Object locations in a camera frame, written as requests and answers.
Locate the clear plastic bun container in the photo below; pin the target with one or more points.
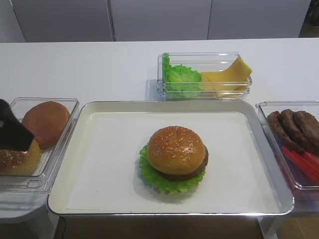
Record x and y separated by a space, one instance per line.
22 190

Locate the clear plastic lettuce cheese container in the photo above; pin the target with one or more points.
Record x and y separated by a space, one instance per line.
201 62

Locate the brown patty in container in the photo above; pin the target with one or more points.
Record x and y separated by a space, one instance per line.
292 130
309 126
277 129

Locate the clear plastic patty container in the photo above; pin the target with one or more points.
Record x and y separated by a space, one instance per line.
295 177

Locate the sesame seed top bun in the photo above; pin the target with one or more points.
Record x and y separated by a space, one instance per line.
175 150

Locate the yellow cheese slice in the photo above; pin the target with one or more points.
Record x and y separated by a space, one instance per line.
231 82

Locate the brown burger patty on tray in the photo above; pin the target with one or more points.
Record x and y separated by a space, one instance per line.
197 171

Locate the sesame seed bun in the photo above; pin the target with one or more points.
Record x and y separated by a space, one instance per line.
175 150
20 162

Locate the plain brown bun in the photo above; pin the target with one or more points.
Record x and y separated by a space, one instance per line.
46 121

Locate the middle brown patty in container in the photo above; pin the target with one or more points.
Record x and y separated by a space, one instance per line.
292 130

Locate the red tomato slices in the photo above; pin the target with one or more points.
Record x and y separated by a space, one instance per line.
307 163

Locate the green lettuce leaf on tray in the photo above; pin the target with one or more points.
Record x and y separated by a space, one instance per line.
155 179

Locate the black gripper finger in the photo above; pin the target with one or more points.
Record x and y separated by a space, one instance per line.
13 135

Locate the green lettuce in container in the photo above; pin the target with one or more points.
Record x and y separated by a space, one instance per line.
180 78

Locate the white parchment paper sheet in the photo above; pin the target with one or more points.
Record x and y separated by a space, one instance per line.
109 179

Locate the left brown patty in container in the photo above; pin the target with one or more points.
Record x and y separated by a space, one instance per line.
277 129

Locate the silver metal baking tray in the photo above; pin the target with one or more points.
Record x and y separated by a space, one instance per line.
67 174

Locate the right brown patty in container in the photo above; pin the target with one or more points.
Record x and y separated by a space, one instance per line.
309 126

